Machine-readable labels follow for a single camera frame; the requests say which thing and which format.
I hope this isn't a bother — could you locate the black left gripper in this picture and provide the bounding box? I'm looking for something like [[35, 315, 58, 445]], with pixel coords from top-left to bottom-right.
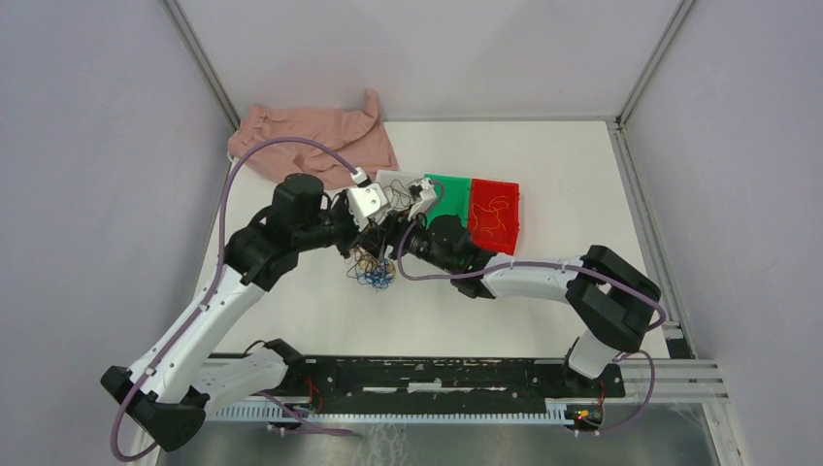
[[296, 188, 382, 259]]

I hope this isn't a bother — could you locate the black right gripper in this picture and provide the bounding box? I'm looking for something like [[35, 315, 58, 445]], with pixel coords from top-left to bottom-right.
[[360, 206, 455, 276]]

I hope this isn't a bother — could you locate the thin black cable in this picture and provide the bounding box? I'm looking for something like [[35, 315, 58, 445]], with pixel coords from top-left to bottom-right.
[[385, 180, 414, 214]]

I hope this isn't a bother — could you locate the cable bundle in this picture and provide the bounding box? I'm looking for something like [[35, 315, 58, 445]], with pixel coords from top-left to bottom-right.
[[344, 247, 399, 292]]

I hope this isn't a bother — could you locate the thin orange cable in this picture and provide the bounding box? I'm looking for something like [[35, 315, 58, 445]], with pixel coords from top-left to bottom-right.
[[472, 192, 512, 241]]

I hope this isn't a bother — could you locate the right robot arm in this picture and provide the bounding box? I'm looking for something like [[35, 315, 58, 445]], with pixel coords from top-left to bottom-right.
[[362, 214, 666, 396]]

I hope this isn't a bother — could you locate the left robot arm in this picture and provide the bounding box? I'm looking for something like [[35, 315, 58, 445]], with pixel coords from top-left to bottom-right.
[[101, 174, 388, 451]]

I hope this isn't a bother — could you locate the clear plastic bin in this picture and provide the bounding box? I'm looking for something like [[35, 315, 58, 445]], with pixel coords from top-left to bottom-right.
[[376, 170, 424, 191]]

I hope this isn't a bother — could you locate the green plastic bin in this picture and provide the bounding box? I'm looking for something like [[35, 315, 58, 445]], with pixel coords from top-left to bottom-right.
[[425, 173, 471, 227]]

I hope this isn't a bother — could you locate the pink cloth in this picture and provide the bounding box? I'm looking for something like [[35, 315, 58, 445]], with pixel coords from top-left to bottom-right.
[[227, 88, 399, 190]]

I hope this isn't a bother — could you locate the red plastic bin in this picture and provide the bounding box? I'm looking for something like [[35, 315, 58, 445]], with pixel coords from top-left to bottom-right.
[[468, 179, 520, 255]]

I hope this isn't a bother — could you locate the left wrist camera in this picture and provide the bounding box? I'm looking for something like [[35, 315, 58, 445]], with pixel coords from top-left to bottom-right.
[[346, 183, 389, 231]]

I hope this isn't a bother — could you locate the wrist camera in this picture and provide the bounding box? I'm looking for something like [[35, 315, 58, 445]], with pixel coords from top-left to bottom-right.
[[407, 178, 438, 219], [346, 183, 389, 231]]

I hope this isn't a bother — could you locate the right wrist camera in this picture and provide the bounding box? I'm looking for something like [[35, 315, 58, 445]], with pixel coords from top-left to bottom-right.
[[407, 178, 438, 219]]

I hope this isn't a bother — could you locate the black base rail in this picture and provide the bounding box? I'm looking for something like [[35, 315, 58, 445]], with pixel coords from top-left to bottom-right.
[[205, 351, 626, 416]]

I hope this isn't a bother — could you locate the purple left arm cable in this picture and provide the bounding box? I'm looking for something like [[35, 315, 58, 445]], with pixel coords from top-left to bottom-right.
[[110, 136, 361, 463]]

